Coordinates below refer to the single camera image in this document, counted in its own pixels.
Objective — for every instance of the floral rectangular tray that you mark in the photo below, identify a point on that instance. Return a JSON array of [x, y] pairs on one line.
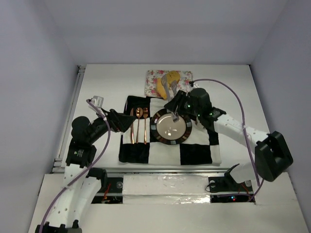
[[151, 80]]

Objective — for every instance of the black white checkered cloth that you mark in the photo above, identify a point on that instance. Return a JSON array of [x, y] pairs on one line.
[[201, 148]]

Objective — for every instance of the copper spoon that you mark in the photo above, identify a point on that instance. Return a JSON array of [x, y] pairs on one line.
[[139, 113]]

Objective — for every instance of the aluminium front rail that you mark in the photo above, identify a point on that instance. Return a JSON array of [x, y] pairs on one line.
[[218, 183]]

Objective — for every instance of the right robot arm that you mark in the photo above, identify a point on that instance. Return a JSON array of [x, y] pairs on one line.
[[269, 152]]

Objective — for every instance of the copper knife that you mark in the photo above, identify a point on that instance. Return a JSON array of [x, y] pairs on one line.
[[132, 128]]

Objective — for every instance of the metal cup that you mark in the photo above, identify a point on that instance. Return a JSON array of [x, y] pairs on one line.
[[198, 124]]

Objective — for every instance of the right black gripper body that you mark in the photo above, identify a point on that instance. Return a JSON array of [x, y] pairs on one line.
[[182, 102]]

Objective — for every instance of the copper fork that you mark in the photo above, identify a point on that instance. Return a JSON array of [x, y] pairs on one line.
[[145, 115]]

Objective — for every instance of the long bread piece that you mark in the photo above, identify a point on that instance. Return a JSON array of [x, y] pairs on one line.
[[160, 89]]

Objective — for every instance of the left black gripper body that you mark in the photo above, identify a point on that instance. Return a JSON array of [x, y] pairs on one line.
[[112, 120]]

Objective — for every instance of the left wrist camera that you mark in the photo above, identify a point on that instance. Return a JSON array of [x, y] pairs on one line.
[[97, 101]]

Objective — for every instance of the dark rimmed ceramic plate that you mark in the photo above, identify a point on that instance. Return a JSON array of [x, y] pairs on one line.
[[164, 130]]

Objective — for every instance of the aluminium left rail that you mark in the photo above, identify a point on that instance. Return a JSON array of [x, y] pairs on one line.
[[57, 164]]

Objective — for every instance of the round bread piece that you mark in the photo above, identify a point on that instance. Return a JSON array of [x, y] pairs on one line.
[[172, 76]]

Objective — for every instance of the aluminium rail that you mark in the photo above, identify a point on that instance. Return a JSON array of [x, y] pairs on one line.
[[218, 183], [57, 164]]

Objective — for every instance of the stainless steel serving tongs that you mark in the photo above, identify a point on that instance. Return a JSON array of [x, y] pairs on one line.
[[164, 82]]

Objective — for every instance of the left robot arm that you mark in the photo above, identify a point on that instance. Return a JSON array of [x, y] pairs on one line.
[[82, 180]]

